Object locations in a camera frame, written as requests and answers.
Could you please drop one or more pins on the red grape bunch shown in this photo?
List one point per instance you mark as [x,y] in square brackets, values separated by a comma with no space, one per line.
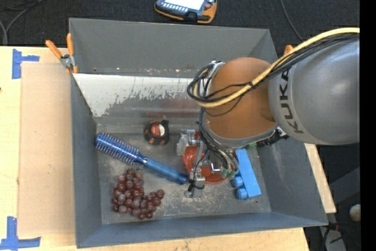
[132,197]

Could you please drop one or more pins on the grey metal bin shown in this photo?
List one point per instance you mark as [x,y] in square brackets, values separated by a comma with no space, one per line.
[164,47]

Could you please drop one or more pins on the brown cardboard board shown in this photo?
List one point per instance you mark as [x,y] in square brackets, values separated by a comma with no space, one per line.
[44,150]

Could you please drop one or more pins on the blue round hairbrush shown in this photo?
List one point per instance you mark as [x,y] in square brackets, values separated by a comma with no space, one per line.
[129,153]

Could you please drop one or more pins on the blue toy building brick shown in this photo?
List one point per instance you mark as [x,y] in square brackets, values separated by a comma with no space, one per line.
[249,173]

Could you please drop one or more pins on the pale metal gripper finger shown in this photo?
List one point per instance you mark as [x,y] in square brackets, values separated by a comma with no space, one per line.
[197,184]
[185,140]

